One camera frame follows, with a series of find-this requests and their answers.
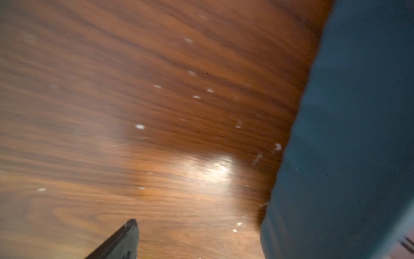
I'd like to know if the dark teal storage tray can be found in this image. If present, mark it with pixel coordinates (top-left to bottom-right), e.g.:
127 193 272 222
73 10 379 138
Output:
260 1 414 259

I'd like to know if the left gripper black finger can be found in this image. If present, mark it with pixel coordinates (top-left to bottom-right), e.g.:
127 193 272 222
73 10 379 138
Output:
86 219 140 259

